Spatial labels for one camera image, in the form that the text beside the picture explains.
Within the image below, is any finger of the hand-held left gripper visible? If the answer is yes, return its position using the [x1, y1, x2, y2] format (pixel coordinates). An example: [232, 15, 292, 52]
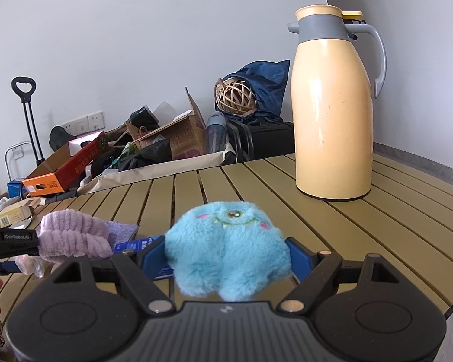
[0, 259, 25, 277]

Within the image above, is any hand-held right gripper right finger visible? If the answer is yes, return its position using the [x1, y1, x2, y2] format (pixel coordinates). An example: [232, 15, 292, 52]
[277, 237, 401, 315]

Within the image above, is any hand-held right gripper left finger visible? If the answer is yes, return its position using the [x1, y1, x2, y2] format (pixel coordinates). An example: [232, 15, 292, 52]
[52, 236, 174, 315]

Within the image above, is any blue tissue packet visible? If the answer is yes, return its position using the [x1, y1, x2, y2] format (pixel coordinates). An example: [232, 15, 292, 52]
[113, 236, 174, 280]

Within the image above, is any purple fluffy headband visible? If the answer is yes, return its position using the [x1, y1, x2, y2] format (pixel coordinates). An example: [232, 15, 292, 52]
[36, 211, 116, 261]

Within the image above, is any blue plush monster toy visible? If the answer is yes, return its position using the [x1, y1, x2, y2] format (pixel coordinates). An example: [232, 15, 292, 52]
[164, 201, 292, 302]

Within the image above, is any pale pink plastic wrap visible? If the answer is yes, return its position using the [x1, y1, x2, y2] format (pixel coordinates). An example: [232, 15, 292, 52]
[15, 254, 44, 278]

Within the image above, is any small tan carton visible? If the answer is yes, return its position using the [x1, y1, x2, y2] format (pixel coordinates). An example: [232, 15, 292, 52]
[0, 205, 34, 228]

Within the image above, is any purple washcloth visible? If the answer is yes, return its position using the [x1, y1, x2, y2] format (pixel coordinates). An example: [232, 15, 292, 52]
[106, 221, 140, 245]

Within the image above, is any small blue box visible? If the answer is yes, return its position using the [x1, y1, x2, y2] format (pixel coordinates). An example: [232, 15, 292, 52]
[7, 178, 26, 198]

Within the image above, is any orange red long box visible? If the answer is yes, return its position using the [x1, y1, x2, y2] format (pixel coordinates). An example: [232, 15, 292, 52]
[23, 131, 108, 197]

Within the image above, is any tan folding table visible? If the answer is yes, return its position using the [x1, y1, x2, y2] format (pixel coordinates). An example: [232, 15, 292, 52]
[0, 153, 453, 315]

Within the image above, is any black bag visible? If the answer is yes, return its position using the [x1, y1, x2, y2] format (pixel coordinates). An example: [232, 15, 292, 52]
[119, 138, 172, 170]

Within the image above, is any black cap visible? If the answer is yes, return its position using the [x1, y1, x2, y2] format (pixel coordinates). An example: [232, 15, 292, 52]
[48, 125, 78, 151]

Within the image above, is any black suitcase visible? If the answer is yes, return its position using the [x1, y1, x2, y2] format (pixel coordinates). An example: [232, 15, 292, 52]
[228, 121, 296, 164]

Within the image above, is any open cardboard box with flap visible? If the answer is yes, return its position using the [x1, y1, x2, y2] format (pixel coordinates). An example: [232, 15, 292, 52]
[126, 87, 207, 161]

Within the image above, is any grey translucent bottle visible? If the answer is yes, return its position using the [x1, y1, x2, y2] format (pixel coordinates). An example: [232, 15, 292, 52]
[205, 113, 229, 154]

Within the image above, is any yellow thermos jug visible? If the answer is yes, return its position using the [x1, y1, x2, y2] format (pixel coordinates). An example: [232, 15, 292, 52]
[287, 4, 387, 201]

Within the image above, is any wicker ball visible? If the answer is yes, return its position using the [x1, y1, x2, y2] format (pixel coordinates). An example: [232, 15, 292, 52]
[215, 77, 258, 116]

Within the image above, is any dark blue cloth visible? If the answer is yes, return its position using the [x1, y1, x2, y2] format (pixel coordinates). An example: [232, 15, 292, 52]
[223, 59, 291, 125]

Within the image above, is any white wall socket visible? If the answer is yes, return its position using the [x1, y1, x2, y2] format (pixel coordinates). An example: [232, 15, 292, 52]
[61, 117, 89, 136]
[88, 111, 105, 131]

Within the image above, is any black trolley handle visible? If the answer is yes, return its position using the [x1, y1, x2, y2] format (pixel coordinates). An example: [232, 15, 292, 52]
[11, 76, 46, 167]

